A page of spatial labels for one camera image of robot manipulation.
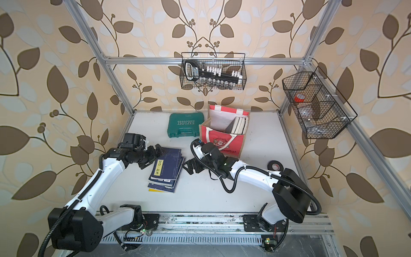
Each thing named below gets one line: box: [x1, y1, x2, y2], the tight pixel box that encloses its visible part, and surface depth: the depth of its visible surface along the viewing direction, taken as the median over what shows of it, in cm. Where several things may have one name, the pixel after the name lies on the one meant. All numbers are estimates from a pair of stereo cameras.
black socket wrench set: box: [184, 59, 244, 87], surface depth 86 cm
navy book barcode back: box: [147, 153, 186, 194], surface depth 84 cm
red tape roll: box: [293, 93, 306, 103], surface depth 84 cm
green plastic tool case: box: [166, 112, 205, 139], surface depth 110 cm
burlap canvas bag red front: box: [199, 104, 250, 158], surface depth 90 cm
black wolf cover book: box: [233, 117, 243, 135], surface depth 88 cm
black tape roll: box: [267, 160, 284, 172], surface depth 94 cm
